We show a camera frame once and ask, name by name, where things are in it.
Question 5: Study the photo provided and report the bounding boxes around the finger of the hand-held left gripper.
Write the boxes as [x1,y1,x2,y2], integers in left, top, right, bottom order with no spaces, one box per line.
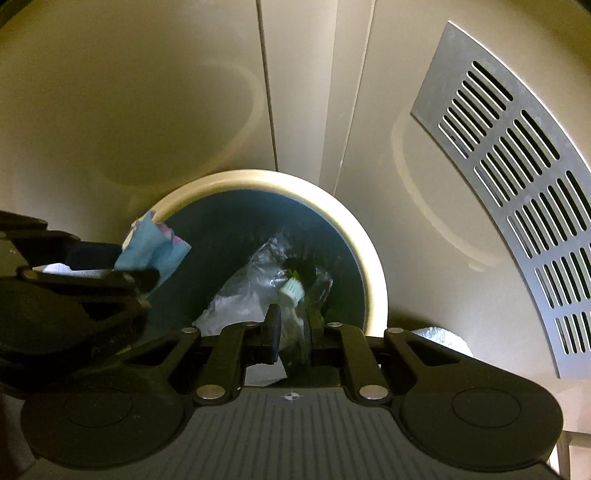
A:
[0,210,123,269]
[17,267,161,303]

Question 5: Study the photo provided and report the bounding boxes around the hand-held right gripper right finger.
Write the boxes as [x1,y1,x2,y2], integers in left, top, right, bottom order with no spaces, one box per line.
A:
[300,314,468,404]

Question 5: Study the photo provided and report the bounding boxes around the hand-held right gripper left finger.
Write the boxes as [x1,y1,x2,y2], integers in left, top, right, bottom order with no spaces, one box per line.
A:
[117,305,283,408]

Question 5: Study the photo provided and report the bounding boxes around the blue wrapper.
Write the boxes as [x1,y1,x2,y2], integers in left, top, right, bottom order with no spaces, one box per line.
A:
[115,210,192,297]

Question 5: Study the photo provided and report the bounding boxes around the plastic wrappers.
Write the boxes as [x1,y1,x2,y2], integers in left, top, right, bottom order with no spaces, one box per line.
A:
[191,233,335,352]

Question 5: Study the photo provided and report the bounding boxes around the blue bin cream rim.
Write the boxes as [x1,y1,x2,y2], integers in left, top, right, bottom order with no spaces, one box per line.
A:
[124,170,387,343]

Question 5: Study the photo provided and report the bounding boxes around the white plastic bag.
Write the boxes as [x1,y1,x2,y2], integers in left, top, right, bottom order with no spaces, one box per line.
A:
[409,325,475,359]

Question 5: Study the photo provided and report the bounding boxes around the beige cabinet door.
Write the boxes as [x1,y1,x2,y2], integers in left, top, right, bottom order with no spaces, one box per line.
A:
[332,0,591,437]
[0,0,279,333]

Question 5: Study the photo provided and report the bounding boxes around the beige cabinet corner panel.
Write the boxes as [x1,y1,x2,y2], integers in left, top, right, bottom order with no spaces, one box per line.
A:
[256,0,374,197]

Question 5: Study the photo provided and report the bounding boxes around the metal cabinet vent grille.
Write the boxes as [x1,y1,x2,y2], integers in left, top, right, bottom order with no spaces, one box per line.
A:
[410,21,591,380]

